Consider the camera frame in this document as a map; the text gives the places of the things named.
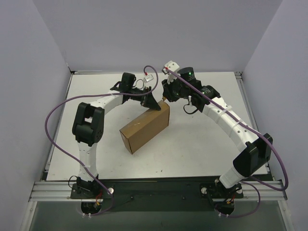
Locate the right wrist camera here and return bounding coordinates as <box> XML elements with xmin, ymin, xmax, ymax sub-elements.
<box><xmin>162</xmin><ymin>61</ymin><xmax>180</xmax><ymax>84</ymax></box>

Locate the aluminium table edge rail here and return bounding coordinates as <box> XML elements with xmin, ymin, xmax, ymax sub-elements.
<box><xmin>235</xmin><ymin>75</ymin><xmax>271</xmax><ymax>182</ymax></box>

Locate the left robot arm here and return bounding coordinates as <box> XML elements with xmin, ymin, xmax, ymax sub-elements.
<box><xmin>72</xmin><ymin>72</ymin><xmax>161</xmax><ymax>198</ymax></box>

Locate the aluminium front frame rail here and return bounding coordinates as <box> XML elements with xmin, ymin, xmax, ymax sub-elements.
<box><xmin>29</xmin><ymin>181</ymin><xmax>287</xmax><ymax>202</ymax></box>

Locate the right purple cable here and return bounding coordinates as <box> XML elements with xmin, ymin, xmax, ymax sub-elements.
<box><xmin>163</xmin><ymin>68</ymin><xmax>289</xmax><ymax>218</ymax></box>

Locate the purple cable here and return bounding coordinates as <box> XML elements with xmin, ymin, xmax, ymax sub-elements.
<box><xmin>45</xmin><ymin>65</ymin><xmax>160</xmax><ymax>216</ymax></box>
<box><xmin>163</xmin><ymin>68</ymin><xmax>289</xmax><ymax>218</ymax></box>

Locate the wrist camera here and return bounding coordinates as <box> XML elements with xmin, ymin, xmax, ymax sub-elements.
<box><xmin>143</xmin><ymin>75</ymin><xmax>154</xmax><ymax>83</ymax></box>
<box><xmin>162</xmin><ymin>61</ymin><xmax>180</xmax><ymax>84</ymax></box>

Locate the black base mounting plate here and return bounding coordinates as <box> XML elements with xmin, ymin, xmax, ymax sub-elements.
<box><xmin>70</xmin><ymin>176</ymin><xmax>244</xmax><ymax>214</ymax></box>

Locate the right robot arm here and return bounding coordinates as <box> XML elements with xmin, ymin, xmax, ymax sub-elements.
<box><xmin>162</xmin><ymin>62</ymin><xmax>273</xmax><ymax>189</ymax></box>

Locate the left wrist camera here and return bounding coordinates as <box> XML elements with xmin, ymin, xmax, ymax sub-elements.
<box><xmin>143</xmin><ymin>75</ymin><xmax>154</xmax><ymax>83</ymax></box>

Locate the brown cardboard express box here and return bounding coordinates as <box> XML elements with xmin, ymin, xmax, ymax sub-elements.
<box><xmin>119</xmin><ymin>101</ymin><xmax>170</xmax><ymax>154</ymax></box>

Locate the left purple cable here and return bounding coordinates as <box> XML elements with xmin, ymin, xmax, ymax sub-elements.
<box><xmin>45</xmin><ymin>65</ymin><xmax>160</xmax><ymax>216</ymax></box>

